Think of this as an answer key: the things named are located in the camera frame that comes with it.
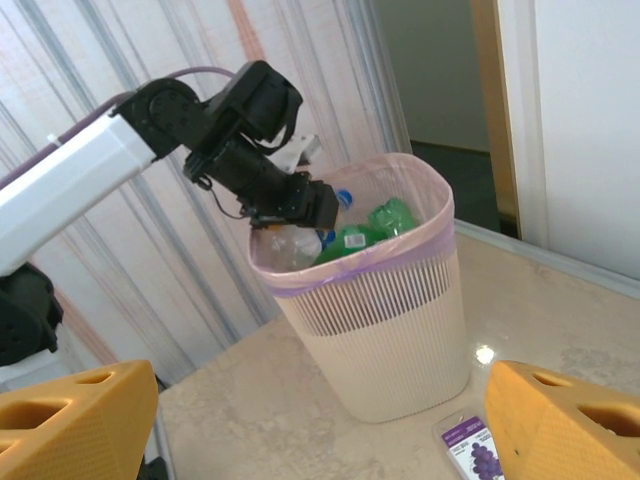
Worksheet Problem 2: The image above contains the brown wooden door frame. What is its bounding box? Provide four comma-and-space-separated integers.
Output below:
469, 0, 525, 241

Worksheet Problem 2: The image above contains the aluminium table edge rail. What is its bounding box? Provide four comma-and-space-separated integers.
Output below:
452, 219, 640, 301

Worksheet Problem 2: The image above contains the pink plastic bin liner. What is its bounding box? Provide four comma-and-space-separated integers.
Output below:
248, 152, 456, 300

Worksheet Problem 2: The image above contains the beige ribbed waste bin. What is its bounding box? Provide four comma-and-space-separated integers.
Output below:
248, 152, 471, 425

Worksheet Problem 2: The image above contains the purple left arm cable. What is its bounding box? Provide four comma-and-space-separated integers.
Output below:
0, 66, 236, 190

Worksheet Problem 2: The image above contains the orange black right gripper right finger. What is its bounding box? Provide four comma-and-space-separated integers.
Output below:
483, 359, 640, 480

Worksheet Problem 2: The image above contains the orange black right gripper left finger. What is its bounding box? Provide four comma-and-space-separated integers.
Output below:
0, 358, 160, 480

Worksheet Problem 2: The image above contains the clear unlabelled bottle white cap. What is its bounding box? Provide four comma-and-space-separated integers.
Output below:
267, 227, 321, 271

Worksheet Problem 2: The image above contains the purple grape label bottle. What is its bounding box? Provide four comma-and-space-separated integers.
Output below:
432, 407, 506, 480

